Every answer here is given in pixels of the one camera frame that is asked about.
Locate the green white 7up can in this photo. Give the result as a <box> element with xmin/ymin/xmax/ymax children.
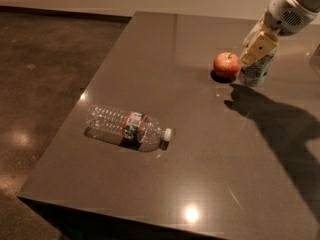
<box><xmin>238</xmin><ymin>50</ymin><xmax>275</xmax><ymax>87</ymax></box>

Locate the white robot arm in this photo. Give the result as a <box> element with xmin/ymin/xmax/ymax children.
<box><xmin>240</xmin><ymin>0</ymin><xmax>320</xmax><ymax>65</ymax></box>

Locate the clear plastic water bottle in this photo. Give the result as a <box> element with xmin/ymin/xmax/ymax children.
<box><xmin>85</xmin><ymin>105</ymin><xmax>173</xmax><ymax>152</ymax></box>

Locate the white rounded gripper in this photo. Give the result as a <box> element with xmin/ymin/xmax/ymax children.
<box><xmin>240</xmin><ymin>0</ymin><xmax>318</xmax><ymax>65</ymax></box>

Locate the red apple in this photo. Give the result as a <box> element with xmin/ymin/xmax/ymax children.
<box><xmin>213</xmin><ymin>52</ymin><xmax>241</xmax><ymax>79</ymax></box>

